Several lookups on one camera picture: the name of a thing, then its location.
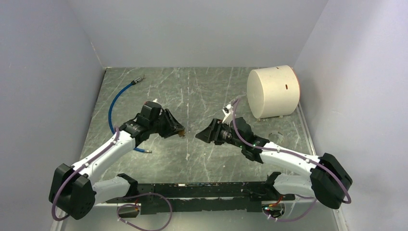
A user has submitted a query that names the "clear tape ring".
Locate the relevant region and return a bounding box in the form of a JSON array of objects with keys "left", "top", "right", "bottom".
[{"left": 268, "top": 131, "right": 285, "bottom": 145}]

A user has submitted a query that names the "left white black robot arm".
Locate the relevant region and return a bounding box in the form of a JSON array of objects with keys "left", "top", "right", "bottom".
[{"left": 49, "top": 101, "right": 185, "bottom": 221}]

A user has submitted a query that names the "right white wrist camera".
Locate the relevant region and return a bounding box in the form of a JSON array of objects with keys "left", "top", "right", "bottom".
[{"left": 222, "top": 103, "right": 234, "bottom": 125}]

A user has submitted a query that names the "blue cable with connectors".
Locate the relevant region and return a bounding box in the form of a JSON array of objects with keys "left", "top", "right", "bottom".
[{"left": 108, "top": 75, "right": 153, "bottom": 154}]

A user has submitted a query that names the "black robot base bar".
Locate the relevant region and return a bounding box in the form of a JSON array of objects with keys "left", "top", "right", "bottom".
[{"left": 108, "top": 181, "right": 295, "bottom": 215}]

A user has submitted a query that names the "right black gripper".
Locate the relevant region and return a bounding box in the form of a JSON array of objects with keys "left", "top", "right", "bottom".
[{"left": 196, "top": 118, "right": 244, "bottom": 148}]

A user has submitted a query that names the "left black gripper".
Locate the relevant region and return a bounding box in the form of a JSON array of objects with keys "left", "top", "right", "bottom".
[{"left": 149, "top": 108, "right": 185, "bottom": 139}]

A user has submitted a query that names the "cream cylindrical container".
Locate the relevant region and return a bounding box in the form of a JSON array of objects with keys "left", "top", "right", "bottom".
[{"left": 246, "top": 65, "right": 300, "bottom": 119}]

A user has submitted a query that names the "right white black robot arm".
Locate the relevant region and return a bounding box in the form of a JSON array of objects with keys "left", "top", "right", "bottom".
[{"left": 195, "top": 117, "right": 353, "bottom": 209}]

